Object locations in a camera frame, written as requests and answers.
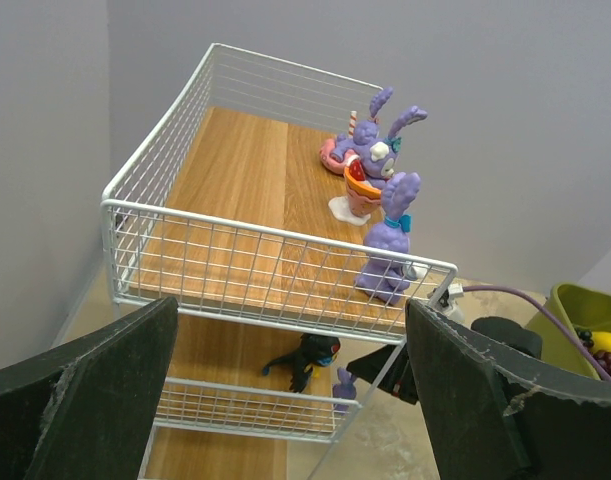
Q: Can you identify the dark blue grape bunch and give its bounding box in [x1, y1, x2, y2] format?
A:
[575, 328, 594, 350]

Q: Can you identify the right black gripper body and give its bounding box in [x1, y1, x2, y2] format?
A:
[471, 316, 543, 359]

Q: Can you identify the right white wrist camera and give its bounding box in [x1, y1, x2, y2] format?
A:
[426, 283, 465, 324]

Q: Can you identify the small purple bunny toy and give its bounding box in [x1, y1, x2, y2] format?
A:
[354, 172, 421, 306]

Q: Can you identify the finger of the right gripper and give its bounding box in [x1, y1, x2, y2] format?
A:
[347, 345, 418, 404]

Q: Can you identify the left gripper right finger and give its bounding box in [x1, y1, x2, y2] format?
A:
[405, 299, 611, 480]

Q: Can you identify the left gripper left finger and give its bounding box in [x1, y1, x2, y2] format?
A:
[0, 297, 178, 479]

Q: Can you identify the white wire wooden shelf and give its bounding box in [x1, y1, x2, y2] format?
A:
[101, 43, 457, 479]

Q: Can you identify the yellow mango toy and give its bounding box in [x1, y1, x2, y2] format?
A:
[585, 331, 611, 354]

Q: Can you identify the purple bunny with red heart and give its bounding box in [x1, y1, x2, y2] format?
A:
[332, 367, 357, 400]

